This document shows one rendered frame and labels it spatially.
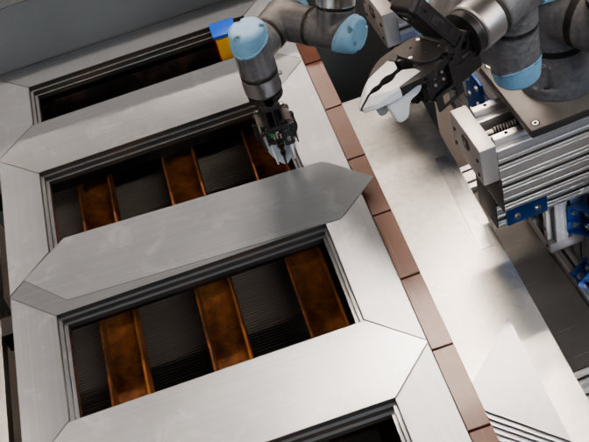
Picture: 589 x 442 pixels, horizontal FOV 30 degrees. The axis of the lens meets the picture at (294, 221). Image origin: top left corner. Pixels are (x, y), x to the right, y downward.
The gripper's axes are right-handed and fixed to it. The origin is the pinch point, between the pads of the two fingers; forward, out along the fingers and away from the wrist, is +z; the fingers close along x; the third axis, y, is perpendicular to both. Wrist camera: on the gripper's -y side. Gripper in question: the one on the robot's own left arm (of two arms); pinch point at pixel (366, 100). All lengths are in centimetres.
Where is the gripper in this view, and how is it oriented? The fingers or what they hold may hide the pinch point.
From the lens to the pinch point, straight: 147.0
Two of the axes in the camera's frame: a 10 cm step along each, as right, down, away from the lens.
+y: 3.0, 7.3, 6.1
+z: -7.0, 6.1, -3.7
